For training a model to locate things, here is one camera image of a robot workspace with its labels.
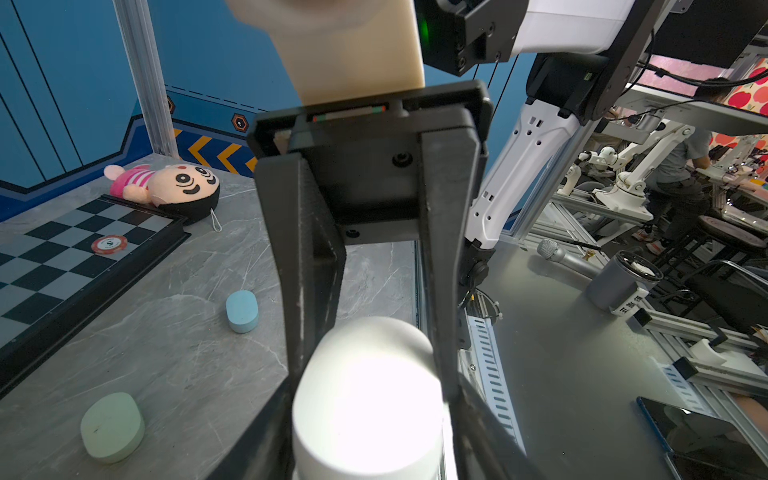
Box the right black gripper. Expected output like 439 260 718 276
247 81 492 402

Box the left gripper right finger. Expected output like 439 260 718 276
449 373 544 480

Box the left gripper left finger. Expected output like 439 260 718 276
207 378 295 480

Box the white earbud case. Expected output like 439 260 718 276
292 316 446 479

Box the blue earbud case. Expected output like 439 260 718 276
225 290 259 334

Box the mint green earbud case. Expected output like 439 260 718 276
80 392 145 464

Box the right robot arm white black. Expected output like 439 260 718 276
230 1 663 400

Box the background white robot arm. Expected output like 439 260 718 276
553 120 695 225

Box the pink plush toy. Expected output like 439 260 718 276
103 164 223 232

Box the grey cylindrical cup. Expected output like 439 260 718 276
585 250 663 317

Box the red poker chip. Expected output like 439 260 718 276
91 235 128 255

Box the black grey checkerboard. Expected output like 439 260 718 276
1 195 189 395

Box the person seated in background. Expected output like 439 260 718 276
633 129 712 256

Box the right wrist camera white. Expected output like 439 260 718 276
227 0 425 105

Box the right aluminium corner post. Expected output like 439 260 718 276
112 0 180 159

